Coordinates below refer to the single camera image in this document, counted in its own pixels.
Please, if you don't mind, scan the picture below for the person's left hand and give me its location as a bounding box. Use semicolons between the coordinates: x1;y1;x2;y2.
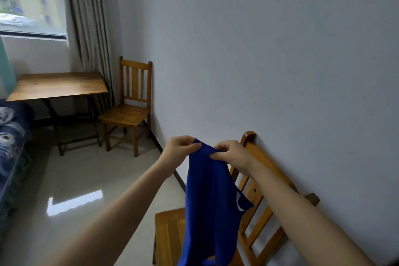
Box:
157;135;202;179

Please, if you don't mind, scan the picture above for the beige patterned curtain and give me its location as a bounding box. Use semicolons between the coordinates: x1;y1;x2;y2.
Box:
59;0;114;113

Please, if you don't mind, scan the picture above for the wooden folding table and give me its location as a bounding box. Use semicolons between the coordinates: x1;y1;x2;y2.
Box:
6;71;109;157

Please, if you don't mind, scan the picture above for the white headboard with teal print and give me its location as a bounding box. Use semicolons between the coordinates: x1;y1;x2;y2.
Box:
0;38;17;100

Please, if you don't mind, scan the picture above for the blue cloth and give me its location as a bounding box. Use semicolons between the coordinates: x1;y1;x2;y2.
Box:
177;138;255;266

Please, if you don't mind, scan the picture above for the bed with blue floral sheet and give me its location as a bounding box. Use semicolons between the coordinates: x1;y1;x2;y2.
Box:
0;100;35;238

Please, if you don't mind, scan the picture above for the person's right forearm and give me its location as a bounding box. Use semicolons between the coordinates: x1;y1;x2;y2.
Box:
249;163;376;266

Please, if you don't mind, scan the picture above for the wooden slat-back chair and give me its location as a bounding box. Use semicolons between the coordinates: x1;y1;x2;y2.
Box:
98;56;153;158

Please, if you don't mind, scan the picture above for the person's right hand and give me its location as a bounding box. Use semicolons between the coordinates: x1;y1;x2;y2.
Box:
209;140;258;177

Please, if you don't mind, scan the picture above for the person's left forearm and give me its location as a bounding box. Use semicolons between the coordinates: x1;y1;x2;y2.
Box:
43;163;170;266

